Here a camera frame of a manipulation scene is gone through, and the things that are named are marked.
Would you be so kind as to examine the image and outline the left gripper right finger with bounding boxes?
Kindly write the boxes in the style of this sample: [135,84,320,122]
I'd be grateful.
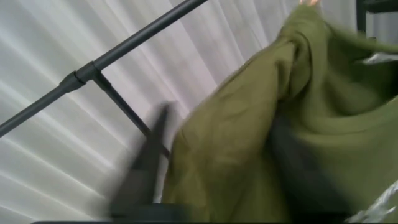
[269,119,346,223]

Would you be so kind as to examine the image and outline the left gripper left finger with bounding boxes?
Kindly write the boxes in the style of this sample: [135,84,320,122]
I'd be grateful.
[108,102,188,220]

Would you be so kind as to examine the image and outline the green long-sleeved shirt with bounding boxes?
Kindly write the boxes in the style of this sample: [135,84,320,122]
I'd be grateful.
[161,4,398,223]

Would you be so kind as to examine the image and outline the black clothes rack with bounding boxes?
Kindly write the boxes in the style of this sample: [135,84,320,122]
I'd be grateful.
[0,0,367,161]

